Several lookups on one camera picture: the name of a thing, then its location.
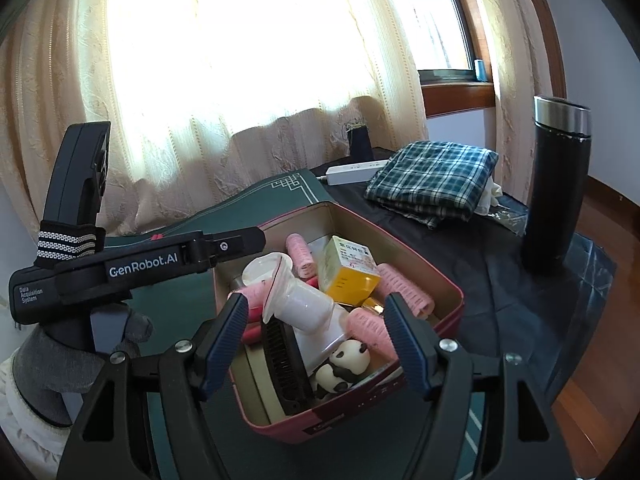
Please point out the folded green plaid cloth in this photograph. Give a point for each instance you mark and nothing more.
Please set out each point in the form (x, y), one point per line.
(432, 180)

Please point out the yellow cardboard box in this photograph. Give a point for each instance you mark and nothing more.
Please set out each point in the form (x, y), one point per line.
(350, 270)

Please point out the black steel-rimmed tumbler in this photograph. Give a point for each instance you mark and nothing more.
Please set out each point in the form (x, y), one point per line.
(552, 185)

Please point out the white power strip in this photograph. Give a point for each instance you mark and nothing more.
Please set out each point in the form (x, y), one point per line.
(355, 172)

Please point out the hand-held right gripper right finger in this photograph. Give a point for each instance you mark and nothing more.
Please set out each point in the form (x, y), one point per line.
(405, 340)

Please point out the white crumpled cloth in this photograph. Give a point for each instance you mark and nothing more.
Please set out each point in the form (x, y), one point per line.
(490, 197)

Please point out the small blue bottle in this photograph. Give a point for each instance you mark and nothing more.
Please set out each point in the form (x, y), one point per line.
(480, 70)

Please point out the panda figurine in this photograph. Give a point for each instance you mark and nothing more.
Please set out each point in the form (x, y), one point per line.
(327, 382)
(350, 357)

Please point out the green patterned desk mat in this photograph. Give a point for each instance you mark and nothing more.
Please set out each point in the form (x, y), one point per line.
(170, 320)

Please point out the person's left hand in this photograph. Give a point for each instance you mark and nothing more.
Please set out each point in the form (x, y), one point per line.
(55, 380)

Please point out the narrow cream lace curtain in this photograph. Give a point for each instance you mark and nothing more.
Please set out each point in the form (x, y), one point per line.
(520, 50)

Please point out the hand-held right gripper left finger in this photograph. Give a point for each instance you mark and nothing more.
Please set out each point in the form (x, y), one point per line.
(225, 345)

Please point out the red metal tin box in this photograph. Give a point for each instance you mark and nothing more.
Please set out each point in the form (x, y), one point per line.
(350, 420)

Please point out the black plastic table cover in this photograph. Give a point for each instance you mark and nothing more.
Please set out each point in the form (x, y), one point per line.
(505, 285)

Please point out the wooden window frame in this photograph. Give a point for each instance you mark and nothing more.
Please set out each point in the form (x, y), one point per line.
(455, 97)

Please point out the white plastic funnel cup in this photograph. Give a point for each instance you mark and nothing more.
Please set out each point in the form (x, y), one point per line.
(300, 305)

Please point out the black comb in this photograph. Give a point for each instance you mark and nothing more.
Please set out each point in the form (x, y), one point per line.
(285, 370)

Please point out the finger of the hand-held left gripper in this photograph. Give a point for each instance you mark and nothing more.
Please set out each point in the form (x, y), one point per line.
(225, 247)

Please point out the clear plastic bag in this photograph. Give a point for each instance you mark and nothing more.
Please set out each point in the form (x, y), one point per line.
(510, 220)

